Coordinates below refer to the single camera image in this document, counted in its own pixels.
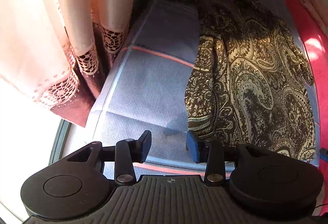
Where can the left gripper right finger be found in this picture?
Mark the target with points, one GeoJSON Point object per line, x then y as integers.
{"type": "Point", "coordinates": [214, 154]}

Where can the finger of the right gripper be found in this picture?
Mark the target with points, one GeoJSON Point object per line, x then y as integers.
{"type": "Point", "coordinates": [324, 154]}

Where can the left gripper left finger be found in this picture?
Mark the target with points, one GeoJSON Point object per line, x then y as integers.
{"type": "Point", "coordinates": [124, 154]}

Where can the brown paisley blouse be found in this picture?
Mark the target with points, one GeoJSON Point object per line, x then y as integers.
{"type": "Point", "coordinates": [249, 80]}

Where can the blue plaid bed sheet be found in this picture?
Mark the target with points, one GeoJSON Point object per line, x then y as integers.
{"type": "Point", "coordinates": [145, 89]}

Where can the red cloth covered furniture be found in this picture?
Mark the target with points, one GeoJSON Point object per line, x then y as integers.
{"type": "Point", "coordinates": [315, 42]}

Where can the pink lace curtain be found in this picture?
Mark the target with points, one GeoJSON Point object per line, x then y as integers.
{"type": "Point", "coordinates": [56, 52]}

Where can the folded pink cloth stack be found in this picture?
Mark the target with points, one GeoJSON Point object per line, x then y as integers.
{"type": "Point", "coordinates": [318, 12]}

